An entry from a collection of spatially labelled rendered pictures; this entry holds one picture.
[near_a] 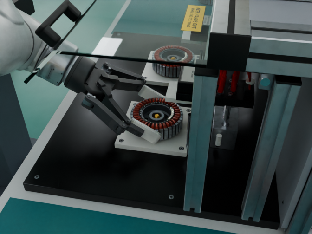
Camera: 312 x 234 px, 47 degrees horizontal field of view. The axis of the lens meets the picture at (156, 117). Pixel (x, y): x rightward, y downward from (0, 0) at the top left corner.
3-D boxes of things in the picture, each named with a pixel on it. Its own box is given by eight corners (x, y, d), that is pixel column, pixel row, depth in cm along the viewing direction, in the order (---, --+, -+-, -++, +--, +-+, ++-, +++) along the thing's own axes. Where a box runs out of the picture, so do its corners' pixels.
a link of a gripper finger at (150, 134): (132, 117, 71) (131, 119, 71) (162, 133, 73) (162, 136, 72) (126, 126, 73) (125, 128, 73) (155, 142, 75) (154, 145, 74)
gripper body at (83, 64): (71, 70, 79) (108, 91, 81) (56, 93, 73) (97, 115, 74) (84, 45, 74) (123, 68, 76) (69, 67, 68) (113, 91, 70)
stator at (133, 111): (125, 138, 75) (124, 125, 73) (137, 106, 84) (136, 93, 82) (178, 145, 74) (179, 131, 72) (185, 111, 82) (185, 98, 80)
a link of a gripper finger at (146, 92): (137, 94, 82) (138, 93, 82) (163, 109, 83) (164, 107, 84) (143, 86, 80) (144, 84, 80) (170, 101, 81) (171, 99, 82)
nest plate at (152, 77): (139, 83, 93) (139, 79, 93) (151, 55, 105) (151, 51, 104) (197, 89, 91) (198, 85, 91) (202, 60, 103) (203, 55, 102)
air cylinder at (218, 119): (209, 147, 75) (212, 127, 72) (211, 124, 81) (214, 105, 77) (234, 150, 74) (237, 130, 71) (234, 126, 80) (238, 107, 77)
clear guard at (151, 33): (23, 83, 52) (13, 46, 48) (81, 15, 70) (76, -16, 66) (256, 109, 47) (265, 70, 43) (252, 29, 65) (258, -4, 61)
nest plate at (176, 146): (114, 147, 75) (114, 143, 74) (131, 104, 86) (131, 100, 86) (186, 157, 73) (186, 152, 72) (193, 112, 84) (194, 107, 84)
